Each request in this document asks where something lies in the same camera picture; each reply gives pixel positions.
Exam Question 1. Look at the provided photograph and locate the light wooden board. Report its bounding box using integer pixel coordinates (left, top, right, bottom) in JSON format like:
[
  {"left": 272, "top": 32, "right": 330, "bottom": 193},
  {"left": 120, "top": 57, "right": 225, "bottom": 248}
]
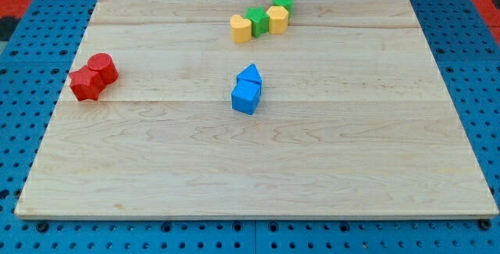
[{"left": 15, "top": 0, "right": 498, "bottom": 220}]

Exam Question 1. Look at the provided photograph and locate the green circle block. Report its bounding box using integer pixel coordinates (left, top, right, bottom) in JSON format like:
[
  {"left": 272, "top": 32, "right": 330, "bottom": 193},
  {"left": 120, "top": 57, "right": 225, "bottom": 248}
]
[{"left": 273, "top": 0, "right": 294, "bottom": 16}]

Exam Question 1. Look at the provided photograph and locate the green star block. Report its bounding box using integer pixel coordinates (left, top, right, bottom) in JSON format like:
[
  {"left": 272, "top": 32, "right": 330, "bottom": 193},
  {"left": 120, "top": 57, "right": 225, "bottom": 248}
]
[{"left": 245, "top": 6, "right": 270, "bottom": 38}]

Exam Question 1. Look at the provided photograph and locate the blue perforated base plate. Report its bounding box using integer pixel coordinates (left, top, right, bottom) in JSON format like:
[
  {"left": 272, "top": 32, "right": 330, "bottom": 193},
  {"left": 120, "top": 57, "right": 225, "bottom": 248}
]
[{"left": 1, "top": 0, "right": 499, "bottom": 253}]

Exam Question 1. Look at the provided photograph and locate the red star block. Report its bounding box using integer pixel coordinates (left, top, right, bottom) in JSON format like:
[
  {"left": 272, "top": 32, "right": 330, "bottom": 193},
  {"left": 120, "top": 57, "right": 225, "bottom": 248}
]
[{"left": 69, "top": 66, "right": 106, "bottom": 102}]

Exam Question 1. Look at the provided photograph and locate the red circle block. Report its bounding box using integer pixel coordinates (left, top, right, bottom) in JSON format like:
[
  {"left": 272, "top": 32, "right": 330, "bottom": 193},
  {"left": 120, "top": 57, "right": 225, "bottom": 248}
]
[{"left": 87, "top": 53, "right": 119, "bottom": 85}]

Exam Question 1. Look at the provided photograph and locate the yellow hexagon block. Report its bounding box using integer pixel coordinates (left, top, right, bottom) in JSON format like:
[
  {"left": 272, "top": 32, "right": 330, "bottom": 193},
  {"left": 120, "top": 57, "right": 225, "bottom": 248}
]
[{"left": 266, "top": 5, "right": 289, "bottom": 34}]

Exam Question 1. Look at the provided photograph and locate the blue triangle block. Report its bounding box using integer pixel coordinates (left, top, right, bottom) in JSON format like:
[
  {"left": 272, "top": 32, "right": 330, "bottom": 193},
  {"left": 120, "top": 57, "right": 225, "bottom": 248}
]
[{"left": 236, "top": 63, "right": 263, "bottom": 87}]

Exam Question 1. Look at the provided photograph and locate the blue cube block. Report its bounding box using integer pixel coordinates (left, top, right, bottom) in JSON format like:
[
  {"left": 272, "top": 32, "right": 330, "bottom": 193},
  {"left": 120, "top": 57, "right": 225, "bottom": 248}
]
[{"left": 231, "top": 80, "right": 261, "bottom": 115}]

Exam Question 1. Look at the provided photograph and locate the yellow heart block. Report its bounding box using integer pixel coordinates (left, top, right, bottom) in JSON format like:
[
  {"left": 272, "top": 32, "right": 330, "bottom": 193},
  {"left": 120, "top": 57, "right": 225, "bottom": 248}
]
[{"left": 230, "top": 14, "right": 252, "bottom": 43}]

